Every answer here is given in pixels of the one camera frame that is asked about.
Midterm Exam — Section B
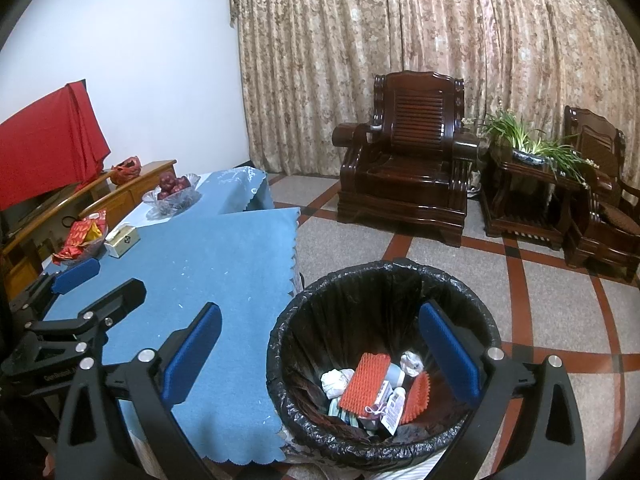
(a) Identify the wooden tv cabinet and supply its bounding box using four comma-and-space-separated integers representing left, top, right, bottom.
107, 160, 178, 221

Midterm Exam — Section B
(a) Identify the red plastic bag with handles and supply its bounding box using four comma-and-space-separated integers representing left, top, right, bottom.
111, 156, 142, 186

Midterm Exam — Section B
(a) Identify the green potted plant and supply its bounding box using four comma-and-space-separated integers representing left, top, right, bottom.
462, 110, 598, 186

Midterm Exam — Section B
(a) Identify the beige patterned curtain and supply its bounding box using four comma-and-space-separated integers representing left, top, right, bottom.
229, 0, 640, 181

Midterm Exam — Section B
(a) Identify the orange foam net sleeve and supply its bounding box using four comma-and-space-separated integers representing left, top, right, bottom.
402, 371, 432, 423
339, 353, 392, 416

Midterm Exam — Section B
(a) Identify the red cloth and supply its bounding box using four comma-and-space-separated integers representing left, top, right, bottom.
0, 80, 112, 211

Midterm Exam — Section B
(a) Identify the knotted white bundle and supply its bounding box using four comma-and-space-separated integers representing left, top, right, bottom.
320, 369, 356, 401

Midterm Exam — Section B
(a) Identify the white toothpaste carton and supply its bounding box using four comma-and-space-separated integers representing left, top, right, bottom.
377, 407, 405, 433

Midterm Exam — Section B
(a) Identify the dark wooden side table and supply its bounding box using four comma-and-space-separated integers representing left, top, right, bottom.
480, 142, 591, 251

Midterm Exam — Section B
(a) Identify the wooden chair with curved back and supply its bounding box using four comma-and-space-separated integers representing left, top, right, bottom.
2, 170, 113, 281
80, 187, 143, 221

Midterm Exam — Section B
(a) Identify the black waste bin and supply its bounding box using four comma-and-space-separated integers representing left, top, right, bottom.
266, 258, 502, 471

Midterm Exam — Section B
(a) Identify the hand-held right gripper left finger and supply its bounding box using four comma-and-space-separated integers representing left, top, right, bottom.
54, 302, 226, 480

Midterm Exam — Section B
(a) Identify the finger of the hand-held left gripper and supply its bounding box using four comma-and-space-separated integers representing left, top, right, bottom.
10, 258, 100, 313
25, 280, 147, 356

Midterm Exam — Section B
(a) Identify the pile of red snack packets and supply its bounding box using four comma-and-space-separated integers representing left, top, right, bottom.
52, 210, 109, 263

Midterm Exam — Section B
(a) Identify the black television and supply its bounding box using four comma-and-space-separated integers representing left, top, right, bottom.
0, 180, 101, 243

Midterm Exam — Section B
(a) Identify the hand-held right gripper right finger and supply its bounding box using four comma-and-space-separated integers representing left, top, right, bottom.
419, 301, 587, 480

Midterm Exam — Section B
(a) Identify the glass snack bowl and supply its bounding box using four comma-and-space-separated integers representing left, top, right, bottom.
52, 237, 108, 267

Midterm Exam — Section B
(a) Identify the white tissue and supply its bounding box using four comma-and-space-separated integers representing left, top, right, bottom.
400, 351, 426, 377

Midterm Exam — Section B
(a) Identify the tissue box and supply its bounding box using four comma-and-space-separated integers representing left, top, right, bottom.
104, 226, 140, 259

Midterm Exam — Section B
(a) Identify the white trash bin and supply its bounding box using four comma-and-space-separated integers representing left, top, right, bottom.
385, 452, 446, 480

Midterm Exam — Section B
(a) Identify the glass fruit bowl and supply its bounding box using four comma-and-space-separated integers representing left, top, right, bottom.
142, 172, 201, 218

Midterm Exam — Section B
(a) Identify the dark wooden cushioned armchair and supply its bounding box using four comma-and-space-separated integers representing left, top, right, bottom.
564, 106, 640, 281

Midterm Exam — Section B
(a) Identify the dark wooden slatted armchair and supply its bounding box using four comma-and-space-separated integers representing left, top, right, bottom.
332, 71, 481, 247

